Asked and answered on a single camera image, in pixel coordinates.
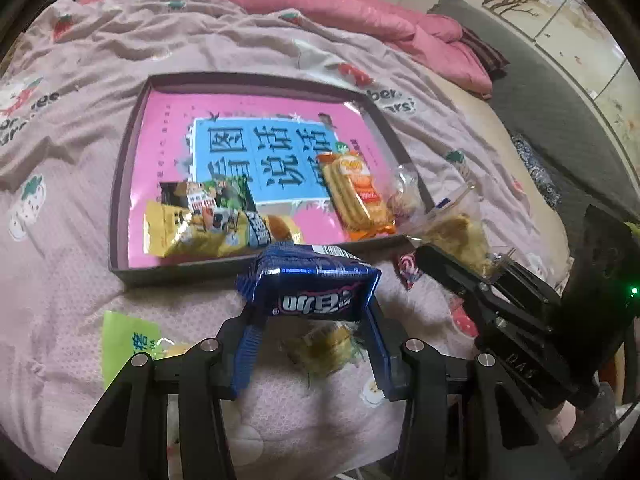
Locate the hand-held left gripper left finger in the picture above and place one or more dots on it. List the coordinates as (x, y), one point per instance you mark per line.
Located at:
(242, 360)

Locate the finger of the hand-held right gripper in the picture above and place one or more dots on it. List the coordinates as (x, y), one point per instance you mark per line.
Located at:
(450, 270)
(525, 285)

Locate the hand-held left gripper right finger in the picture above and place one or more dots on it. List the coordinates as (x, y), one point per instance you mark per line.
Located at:
(382, 365)

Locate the clear pastry packet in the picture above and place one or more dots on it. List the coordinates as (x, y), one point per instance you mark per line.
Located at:
(460, 235)

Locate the red candy packet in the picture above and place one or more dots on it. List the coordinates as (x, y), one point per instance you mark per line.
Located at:
(410, 267)

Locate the clear snack packet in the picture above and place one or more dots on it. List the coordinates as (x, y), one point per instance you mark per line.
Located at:
(405, 195)

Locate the blue snack packet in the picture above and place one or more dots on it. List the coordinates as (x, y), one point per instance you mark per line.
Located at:
(310, 280)

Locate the orange cracker packet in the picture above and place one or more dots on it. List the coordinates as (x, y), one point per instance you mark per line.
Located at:
(355, 195)

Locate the yellow snack packet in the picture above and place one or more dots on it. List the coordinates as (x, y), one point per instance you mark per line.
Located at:
(200, 235)

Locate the black green pea packet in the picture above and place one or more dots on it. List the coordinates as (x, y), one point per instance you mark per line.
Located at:
(225, 192)

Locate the dark grey shallow box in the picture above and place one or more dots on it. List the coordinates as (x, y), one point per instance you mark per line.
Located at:
(129, 170)

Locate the blue patterned cloth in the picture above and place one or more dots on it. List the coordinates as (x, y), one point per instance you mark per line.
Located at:
(535, 170)

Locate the beige bed sheet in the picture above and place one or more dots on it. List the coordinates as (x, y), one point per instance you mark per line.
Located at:
(500, 160)

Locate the grey padded headboard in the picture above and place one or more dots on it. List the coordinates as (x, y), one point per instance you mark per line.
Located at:
(550, 110)

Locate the pink book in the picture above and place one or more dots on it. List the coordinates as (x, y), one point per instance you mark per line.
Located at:
(225, 145)

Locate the dark striped pillow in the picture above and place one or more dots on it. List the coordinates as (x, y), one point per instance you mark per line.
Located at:
(482, 50)

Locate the pink quilt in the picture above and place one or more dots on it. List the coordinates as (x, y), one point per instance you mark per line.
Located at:
(325, 0)

